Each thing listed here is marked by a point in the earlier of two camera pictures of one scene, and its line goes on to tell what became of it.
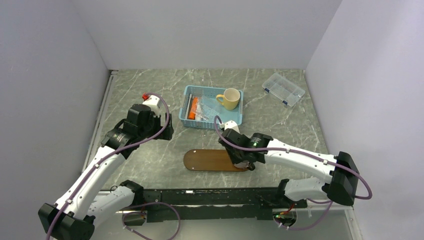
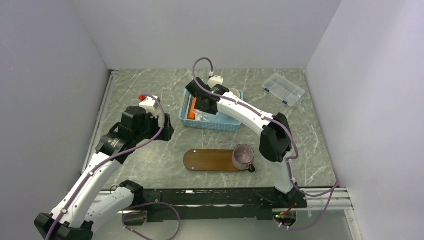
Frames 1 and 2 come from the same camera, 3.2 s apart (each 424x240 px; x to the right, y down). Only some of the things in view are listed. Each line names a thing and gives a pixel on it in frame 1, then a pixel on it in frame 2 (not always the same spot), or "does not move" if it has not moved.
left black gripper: (156, 119) does not move
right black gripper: (235, 159) to (198, 107)
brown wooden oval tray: (215, 160) does not move
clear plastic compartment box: (284, 90) does not move
